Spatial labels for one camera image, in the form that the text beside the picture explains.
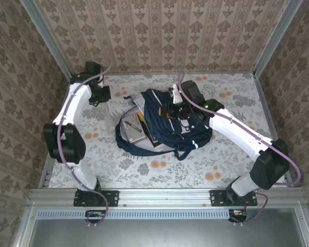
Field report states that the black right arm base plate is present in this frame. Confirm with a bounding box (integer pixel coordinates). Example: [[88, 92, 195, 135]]
[[209, 189, 258, 207]]

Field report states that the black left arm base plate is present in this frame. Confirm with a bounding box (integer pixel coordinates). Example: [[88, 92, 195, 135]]
[[73, 189, 119, 208]]

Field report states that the grey metal panel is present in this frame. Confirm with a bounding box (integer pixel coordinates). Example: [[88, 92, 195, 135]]
[[28, 218, 307, 247]]

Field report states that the black book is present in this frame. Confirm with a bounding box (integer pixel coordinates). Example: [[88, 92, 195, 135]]
[[138, 112, 162, 149]]

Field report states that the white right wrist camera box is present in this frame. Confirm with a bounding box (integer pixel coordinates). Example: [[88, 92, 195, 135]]
[[168, 83, 183, 105]]

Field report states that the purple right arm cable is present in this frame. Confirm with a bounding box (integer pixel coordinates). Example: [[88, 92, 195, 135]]
[[177, 72, 302, 226]]

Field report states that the navy blue backpack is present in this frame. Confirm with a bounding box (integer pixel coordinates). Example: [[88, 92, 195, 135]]
[[115, 89, 214, 162]]

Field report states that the aluminium frame post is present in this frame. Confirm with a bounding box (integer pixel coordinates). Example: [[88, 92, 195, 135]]
[[19, 0, 74, 80], [253, 0, 304, 77]]

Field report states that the grey slotted cable duct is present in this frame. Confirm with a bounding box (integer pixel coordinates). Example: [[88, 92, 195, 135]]
[[37, 208, 231, 220]]

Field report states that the aluminium mounting rail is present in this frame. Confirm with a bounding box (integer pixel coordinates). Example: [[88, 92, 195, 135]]
[[28, 187, 306, 206]]

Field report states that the aluminium table edge rail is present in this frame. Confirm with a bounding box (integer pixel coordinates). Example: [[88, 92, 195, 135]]
[[73, 70, 255, 77], [38, 77, 75, 188], [254, 76, 294, 187]]

